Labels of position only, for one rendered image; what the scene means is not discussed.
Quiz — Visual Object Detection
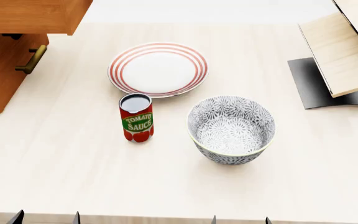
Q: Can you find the brown wooden cabinet drawer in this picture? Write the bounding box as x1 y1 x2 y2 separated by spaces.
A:
0 0 94 37

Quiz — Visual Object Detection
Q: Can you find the grey floral patterned bowl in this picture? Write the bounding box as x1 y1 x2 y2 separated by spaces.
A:
186 95 277 166

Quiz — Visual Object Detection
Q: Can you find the red tomato sauce can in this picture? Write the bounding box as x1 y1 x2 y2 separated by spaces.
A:
118 92 155 144

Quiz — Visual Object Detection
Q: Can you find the white plate with red rings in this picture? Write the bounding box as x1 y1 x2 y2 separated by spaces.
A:
107 41 209 99

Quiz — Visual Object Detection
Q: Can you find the light wooden shelf rack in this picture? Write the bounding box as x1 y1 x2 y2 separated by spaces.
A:
298 0 358 99

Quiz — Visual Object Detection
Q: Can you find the brass drawer handle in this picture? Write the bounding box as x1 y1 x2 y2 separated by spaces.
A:
14 44 48 75

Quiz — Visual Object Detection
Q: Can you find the dark drawer handle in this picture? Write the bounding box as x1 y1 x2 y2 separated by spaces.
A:
1 33 24 40

